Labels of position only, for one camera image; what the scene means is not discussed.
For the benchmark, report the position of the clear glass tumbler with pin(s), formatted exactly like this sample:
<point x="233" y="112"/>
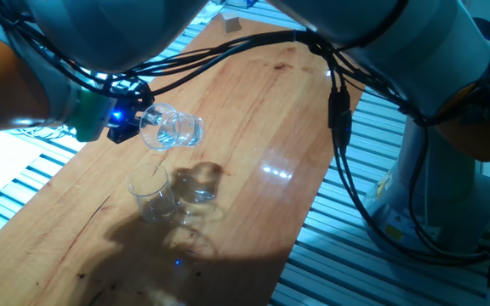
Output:
<point x="153" y="204"/>

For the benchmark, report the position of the small wooden block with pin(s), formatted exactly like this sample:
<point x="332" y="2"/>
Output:
<point x="230" y="22"/>

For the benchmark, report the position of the varnished wooden board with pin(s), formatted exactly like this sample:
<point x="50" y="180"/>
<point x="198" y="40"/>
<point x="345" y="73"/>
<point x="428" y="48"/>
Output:
<point x="262" y="127"/>

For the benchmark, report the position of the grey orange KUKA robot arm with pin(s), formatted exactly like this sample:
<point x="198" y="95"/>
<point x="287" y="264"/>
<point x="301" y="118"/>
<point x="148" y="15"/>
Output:
<point x="100" y="34"/>

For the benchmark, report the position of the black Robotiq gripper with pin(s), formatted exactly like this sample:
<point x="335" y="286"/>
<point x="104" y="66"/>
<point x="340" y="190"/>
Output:
<point x="123" y="123"/>

